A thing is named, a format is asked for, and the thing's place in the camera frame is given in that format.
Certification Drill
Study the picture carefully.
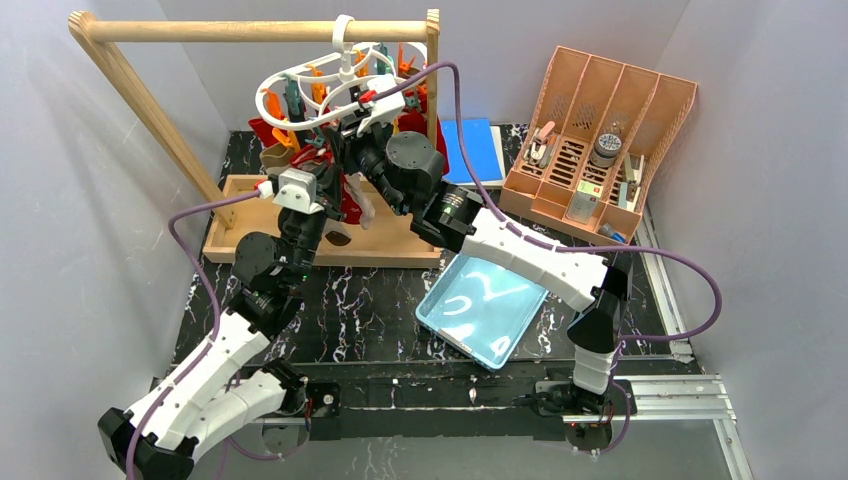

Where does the metal base rail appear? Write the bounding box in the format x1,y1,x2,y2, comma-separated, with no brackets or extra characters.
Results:
260,363,737,441

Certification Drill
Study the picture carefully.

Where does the light blue plastic basket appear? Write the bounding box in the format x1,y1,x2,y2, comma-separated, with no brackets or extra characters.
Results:
415,254,548,371

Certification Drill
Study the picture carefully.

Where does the brown striped hanging sock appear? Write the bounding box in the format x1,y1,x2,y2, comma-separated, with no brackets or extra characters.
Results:
259,143,295,175

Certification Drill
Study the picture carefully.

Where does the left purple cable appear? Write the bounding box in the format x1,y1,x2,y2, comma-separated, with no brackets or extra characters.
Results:
124,189,263,480

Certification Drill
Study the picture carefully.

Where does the purple cable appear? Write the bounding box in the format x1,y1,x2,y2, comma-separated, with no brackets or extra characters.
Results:
124,189,263,480
370,62,723,346

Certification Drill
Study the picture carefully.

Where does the white small box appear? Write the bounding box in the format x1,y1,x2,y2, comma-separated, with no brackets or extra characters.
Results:
566,180,603,224

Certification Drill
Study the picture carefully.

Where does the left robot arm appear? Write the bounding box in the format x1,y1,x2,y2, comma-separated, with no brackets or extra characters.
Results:
98,163,343,479

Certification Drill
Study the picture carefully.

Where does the white board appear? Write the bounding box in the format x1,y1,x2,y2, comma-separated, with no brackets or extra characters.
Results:
484,125,506,188

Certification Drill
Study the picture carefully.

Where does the long red hanging sock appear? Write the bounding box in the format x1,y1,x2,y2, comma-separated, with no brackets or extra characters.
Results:
248,117,279,148

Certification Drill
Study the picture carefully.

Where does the blue folder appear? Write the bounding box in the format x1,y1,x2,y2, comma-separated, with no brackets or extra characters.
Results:
441,118,499,187

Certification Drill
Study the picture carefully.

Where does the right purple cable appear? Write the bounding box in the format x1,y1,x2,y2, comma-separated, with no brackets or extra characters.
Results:
370,62,723,346

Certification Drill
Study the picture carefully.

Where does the wooden clothes rack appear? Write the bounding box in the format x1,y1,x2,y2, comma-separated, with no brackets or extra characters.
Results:
68,8,441,268

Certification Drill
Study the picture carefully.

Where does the grey round tin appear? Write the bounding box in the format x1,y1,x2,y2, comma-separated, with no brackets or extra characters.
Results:
589,133,623,168

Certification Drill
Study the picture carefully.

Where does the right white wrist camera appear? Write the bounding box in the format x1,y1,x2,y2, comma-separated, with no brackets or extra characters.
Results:
356,73,405,137

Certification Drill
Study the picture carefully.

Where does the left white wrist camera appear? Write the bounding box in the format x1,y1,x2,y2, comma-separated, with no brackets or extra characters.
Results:
255,168,324,215

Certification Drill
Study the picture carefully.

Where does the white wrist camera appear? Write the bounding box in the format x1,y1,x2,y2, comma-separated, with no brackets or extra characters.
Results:
255,168,324,215
356,73,405,137

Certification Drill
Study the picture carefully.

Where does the beige sock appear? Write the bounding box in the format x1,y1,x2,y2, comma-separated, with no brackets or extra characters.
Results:
345,173,376,230

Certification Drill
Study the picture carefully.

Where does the stapler in organizer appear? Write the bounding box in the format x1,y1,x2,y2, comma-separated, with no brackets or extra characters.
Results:
524,121,556,168

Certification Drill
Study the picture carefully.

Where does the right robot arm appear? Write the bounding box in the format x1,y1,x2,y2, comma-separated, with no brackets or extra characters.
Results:
322,120,632,414

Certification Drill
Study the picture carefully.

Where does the pink desk file organizer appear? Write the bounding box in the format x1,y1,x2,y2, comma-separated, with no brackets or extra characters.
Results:
499,46,697,245

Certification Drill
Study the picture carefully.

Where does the red santa hanging sock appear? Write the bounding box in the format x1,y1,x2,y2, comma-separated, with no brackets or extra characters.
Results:
290,146,361,227

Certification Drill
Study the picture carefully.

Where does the brown striped sock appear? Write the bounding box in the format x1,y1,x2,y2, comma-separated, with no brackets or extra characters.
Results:
323,220,352,246
259,143,295,175

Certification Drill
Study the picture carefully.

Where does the white sock hanger with clips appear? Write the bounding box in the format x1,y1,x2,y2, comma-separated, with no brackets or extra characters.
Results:
254,10,439,151

